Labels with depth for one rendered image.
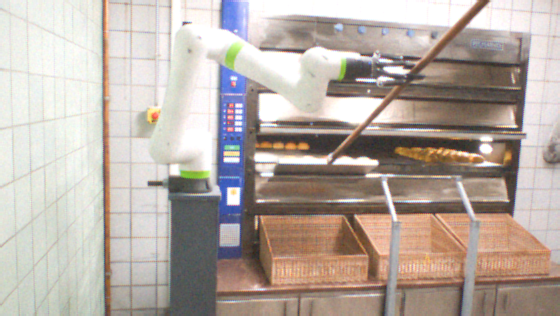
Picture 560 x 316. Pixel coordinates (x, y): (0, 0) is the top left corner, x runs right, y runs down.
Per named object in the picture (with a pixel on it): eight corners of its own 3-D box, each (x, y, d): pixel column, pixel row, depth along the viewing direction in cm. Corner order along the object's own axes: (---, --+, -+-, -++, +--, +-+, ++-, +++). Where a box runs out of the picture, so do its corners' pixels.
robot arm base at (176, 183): (146, 193, 189) (146, 178, 189) (149, 186, 204) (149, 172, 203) (213, 194, 194) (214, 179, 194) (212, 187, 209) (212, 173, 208)
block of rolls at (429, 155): (392, 152, 402) (392, 146, 402) (445, 153, 412) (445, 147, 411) (427, 162, 343) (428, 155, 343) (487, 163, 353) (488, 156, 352)
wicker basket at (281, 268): (257, 257, 311) (258, 214, 307) (341, 254, 322) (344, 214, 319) (270, 286, 264) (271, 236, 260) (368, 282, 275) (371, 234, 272)
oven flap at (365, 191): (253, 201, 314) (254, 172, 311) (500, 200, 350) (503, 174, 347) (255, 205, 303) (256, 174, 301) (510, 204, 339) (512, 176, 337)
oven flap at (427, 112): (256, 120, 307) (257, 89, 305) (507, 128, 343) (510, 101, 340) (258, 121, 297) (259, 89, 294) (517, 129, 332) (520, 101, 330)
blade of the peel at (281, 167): (378, 165, 266) (377, 160, 267) (279, 163, 254) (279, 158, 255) (355, 182, 300) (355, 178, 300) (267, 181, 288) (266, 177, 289)
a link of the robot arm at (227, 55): (193, 52, 185) (204, 22, 181) (214, 55, 196) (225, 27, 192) (227, 73, 178) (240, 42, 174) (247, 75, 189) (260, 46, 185)
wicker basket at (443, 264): (350, 254, 324) (352, 213, 320) (428, 252, 335) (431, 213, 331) (377, 281, 277) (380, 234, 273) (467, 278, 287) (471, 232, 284)
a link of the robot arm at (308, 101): (235, 49, 174) (256, 41, 181) (232, 77, 182) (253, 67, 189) (315, 95, 160) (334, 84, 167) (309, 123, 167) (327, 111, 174)
